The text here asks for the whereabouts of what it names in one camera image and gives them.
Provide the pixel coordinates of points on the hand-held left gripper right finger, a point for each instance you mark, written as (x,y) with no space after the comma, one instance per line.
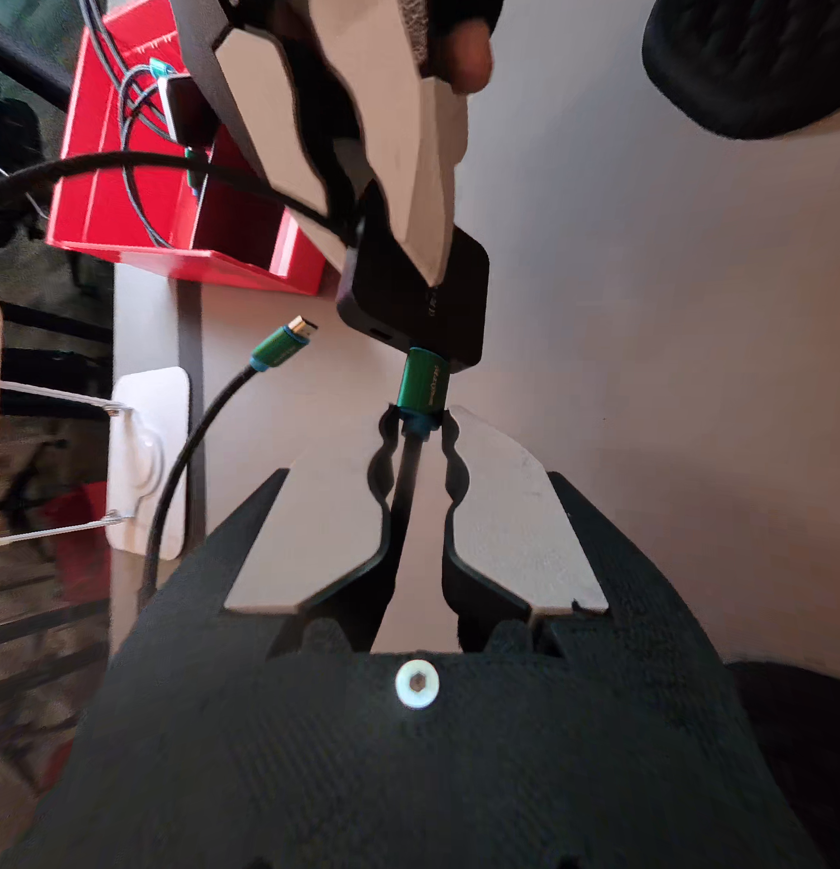
(515,543)

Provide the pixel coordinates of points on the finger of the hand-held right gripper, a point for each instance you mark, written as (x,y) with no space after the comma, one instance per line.
(264,108)
(406,149)

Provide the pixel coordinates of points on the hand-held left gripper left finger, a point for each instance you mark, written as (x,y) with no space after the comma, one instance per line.
(311,543)

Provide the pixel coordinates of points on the dark grey usb hub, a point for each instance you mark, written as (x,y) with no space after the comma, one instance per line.
(386,299)

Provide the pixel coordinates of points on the red plastic divider bin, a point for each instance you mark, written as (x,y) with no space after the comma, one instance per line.
(101,203)

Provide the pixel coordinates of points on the person's right hand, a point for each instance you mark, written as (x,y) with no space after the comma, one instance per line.
(467,58)

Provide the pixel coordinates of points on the white stand base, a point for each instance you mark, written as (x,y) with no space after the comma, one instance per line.
(155,407)

